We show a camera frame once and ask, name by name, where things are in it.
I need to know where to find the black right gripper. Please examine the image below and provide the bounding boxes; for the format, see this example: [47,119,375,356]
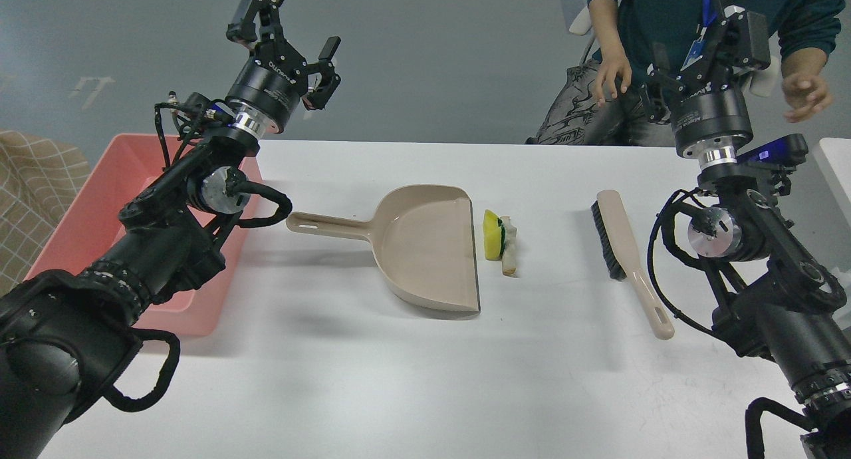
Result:
[642,0,771,159]

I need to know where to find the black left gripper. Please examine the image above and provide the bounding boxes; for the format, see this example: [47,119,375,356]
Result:
[225,0,341,134]

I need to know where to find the beige hand brush black bristles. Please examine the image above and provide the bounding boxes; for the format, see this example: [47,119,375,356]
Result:
[590,189,675,341]

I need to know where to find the beige plastic dustpan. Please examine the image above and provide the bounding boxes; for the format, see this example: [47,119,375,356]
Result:
[286,184,481,313]

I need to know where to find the yellow green sponge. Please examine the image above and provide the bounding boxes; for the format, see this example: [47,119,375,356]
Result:
[481,210,507,260]

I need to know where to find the white paper scrap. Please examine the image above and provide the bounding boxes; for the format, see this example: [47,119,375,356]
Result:
[499,216,517,277]

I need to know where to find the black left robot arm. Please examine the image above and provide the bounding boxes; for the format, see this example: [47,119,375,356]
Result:
[2,0,340,458]

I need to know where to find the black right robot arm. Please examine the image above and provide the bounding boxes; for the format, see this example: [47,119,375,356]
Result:
[641,0,850,458]

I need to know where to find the pink plastic bin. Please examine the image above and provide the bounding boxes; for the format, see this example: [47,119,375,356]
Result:
[24,134,264,337]

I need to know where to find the person right hand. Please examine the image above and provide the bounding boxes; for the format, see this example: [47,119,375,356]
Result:
[592,52,632,108]

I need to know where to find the person left hand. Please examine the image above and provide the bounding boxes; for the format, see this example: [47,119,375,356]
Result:
[781,73,834,123]

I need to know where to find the seated person in teal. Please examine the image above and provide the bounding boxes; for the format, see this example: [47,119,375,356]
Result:
[528,0,845,147]

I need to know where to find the white office chair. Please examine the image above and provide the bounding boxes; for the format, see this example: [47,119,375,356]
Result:
[568,5,596,66]

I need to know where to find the white side table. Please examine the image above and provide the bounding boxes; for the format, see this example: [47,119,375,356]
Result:
[812,138,850,226]

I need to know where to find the beige checkered cloth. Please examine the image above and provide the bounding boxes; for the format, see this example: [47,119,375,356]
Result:
[1,129,90,295]

